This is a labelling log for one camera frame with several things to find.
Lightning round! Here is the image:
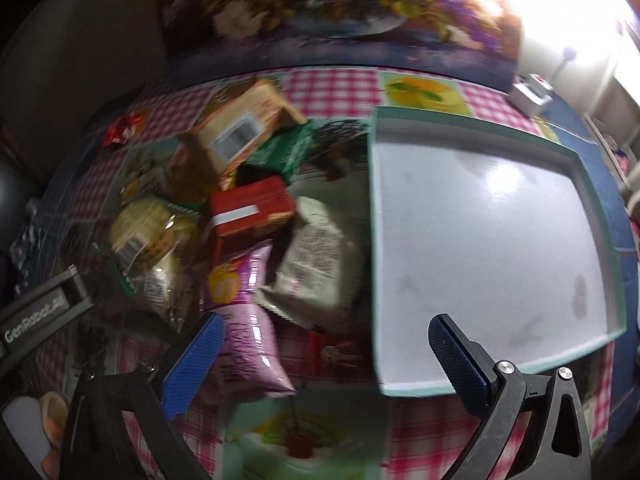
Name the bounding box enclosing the purple snack packet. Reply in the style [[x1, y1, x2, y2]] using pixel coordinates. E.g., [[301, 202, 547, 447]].
[[201, 240, 296, 401]]

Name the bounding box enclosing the green white cracker packet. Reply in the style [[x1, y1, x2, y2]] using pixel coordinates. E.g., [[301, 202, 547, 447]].
[[108, 196, 198, 333]]

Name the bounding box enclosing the pale green snack packet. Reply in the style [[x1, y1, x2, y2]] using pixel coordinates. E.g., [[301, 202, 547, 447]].
[[254, 196, 364, 335]]

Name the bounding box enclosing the red box-shaped snack packet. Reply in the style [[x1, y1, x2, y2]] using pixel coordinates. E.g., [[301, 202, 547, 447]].
[[203, 176, 295, 266]]

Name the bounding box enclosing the red foil candy packet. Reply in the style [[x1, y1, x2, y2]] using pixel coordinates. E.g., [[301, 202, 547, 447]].
[[101, 110, 150, 148]]

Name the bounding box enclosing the orange barcode bread packet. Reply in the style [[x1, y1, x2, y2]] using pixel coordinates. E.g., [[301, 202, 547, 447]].
[[179, 78, 308, 194]]

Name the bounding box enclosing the small red milk candy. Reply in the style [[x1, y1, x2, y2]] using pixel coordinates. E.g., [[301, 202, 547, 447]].
[[304, 330, 374, 384]]

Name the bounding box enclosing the pink checkered tablecloth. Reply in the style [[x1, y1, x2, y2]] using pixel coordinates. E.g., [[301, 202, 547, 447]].
[[37, 79, 626, 479]]

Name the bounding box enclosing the white tray with green rim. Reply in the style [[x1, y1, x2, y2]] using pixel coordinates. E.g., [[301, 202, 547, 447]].
[[368, 106, 627, 396]]

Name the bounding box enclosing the blue plaid bedcover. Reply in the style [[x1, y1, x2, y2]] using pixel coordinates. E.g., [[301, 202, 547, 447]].
[[544, 96, 639, 454]]

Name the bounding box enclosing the white shelf unit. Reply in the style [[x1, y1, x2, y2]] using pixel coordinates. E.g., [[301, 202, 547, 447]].
[[581, 19, 640, 196]]

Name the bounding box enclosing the white power strip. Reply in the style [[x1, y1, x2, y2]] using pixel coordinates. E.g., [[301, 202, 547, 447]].
[[509, 74, 554, 117]]

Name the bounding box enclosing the floral painting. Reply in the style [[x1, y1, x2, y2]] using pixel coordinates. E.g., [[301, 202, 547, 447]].
[[154, 0, 521, 90]]

